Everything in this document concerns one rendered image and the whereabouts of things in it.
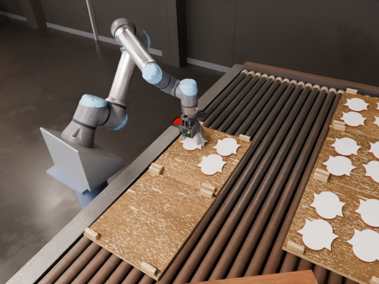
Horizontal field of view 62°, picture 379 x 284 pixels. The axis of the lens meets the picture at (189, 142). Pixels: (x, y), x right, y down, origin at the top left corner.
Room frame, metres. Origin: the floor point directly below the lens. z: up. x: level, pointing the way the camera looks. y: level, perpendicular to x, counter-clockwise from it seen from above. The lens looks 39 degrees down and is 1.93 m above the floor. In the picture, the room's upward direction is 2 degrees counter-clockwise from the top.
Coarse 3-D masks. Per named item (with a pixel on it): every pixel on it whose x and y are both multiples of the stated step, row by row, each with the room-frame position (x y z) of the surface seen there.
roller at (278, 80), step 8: (280, 80) 1.90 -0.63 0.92; (272, 88) 1.78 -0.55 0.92; (264, 96) 1.69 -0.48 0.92; (264, 104) 1.62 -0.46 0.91; (256, 112) 1.52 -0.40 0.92; (248, 120) 1.44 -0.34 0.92; (240, 128) 1.36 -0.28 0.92; (136, 272) 0.56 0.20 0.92; (128, 280) 0.54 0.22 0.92; (136, 280) 0.54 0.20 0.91
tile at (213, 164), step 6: (210, 156) 1.12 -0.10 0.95; (216, 156) 1.11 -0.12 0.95; (204, 162) 1.07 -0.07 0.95; (210, 162) 1.07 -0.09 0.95; (216, 162) 1.07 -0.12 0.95; (222, 162) 1.07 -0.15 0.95; (204, 168) 1.03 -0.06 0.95; (210, 168) 1.03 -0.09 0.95; (216, 168) 1.03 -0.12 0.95; (204, 174) 1.00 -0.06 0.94; (210, 174) 0.99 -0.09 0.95
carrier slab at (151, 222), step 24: (144, 192) 0.91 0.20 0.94; (168, 192) 0.91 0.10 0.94; (192, 192) 0.90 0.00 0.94; (120, 216) 0.79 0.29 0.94; (144, 216) 0.78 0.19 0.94; (168, 216) 0.78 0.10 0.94; (192, 216) 0.78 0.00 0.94; (120, 240) 0.68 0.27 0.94; (144, 240) 0.68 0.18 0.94; (168, 240) 0.67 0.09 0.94; (168, 264) 0.58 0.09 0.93
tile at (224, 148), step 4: (220, 140) 1.23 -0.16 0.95; (224, 140) 1.23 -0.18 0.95; (228, 140) 1.23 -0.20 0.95; (232, 140) 1.23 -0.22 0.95; (220, 144) 1.20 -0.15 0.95; (224, 144) 1.20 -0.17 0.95; (228, 144) 1.20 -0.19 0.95; (232, 144) 1.20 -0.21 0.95; (236, 144) 1.20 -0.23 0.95; (216, 148) 1.17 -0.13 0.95; (220, 148) 1.17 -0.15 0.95; (224, 148) 1.17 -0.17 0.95; (228, 148) 1.17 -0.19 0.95; (232, 148) 1.17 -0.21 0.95; (236, 148) 1.17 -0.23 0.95; (220, 152) 1.14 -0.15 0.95; (224, 152) 1.14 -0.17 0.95; (228, 152) 1.14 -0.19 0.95; (232, 152) 1.14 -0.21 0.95; (224, 156) 1.12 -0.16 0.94; (228, 156) 1.12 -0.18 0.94
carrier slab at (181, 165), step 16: (208, 128) 1.35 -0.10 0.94; (176, 144) 1.23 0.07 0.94; (208, 144) 1.22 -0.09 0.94; (240, 144) 1.21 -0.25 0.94; (160, 160) 1.11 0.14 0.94; (176, 160) 1.11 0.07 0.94; (192, 160) 1.11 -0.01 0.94; (224, 160) 1.10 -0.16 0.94; (240, 160) 1.10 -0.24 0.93; (176, 176) 1.00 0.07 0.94; (192, 176) 1.00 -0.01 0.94; (208, 176) 0.99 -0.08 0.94; (224, 176) 0.99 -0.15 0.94
